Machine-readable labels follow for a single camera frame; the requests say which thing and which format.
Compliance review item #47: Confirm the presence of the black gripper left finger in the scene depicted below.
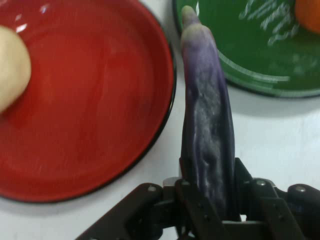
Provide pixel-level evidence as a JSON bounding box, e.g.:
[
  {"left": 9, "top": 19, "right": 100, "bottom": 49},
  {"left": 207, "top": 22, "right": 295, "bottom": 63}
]
[{"left": 74, "top": 157, "right": 223, "bottom": 240}]

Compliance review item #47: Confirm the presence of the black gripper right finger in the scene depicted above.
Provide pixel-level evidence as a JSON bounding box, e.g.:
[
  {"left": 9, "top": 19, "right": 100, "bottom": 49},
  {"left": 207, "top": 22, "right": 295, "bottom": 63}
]
[{"left": 233, "top": 157, "right": 320, "bottom": 240}]

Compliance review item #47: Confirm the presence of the purple toy eggplant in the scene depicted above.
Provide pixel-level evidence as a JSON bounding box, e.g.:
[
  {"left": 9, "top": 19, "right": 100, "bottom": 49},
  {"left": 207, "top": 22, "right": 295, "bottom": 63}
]
[{"left": 180, "top": 5, "right": 237, "bottom": 222}]

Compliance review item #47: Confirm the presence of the red round plate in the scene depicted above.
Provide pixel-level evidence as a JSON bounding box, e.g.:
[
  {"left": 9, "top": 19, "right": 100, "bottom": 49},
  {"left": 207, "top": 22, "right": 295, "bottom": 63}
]
[{"left": 0, "top": 0, "right": 177, "bottom": 204}]

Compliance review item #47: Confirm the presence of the green round plate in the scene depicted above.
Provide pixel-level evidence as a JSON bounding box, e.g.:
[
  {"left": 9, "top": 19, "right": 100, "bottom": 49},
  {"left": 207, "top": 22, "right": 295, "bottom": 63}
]
[{"left": 172, "top": 0, "right": 320, "bottom": 98}]

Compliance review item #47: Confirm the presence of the orange toy fruit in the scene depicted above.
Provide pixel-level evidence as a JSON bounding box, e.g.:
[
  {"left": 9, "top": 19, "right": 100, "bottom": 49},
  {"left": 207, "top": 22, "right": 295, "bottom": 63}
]
[{"left": 294, "top": 0, "right": 320, "bottom": 35}]

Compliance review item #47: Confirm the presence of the cream round toy bun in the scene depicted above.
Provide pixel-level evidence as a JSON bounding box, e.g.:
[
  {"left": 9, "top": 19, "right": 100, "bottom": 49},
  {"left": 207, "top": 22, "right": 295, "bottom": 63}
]
[{"left": 0, "top": 26, "right": 32, "bottom": 115}]

